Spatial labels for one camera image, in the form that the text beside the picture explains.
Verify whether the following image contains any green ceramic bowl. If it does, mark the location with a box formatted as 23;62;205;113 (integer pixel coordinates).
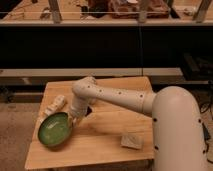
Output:
37;112;72;148

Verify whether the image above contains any white labelled tube bottle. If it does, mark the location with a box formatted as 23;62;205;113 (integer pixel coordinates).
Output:
44;95;66;115

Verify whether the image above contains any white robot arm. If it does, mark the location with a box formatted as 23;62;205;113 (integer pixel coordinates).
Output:
70;77;208;171

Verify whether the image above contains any black smartphone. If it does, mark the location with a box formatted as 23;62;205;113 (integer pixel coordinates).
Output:
85;107;92;116

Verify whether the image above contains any beige sponge block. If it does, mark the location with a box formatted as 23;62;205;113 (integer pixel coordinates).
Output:
121;133;143;150

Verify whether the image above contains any black floor cable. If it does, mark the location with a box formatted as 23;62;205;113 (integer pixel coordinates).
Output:
199;99;213;164

